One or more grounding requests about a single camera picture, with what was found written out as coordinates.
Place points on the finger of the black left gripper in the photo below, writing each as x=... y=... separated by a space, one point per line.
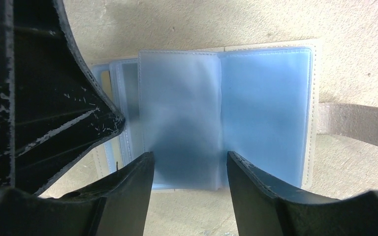
x=52 y=109

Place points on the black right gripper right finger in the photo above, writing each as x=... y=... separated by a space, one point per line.
x=267 y=206

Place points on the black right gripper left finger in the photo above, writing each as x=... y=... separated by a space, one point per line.
x=115 y=205

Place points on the gold credit card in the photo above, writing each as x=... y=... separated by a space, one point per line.
x=106 y=84

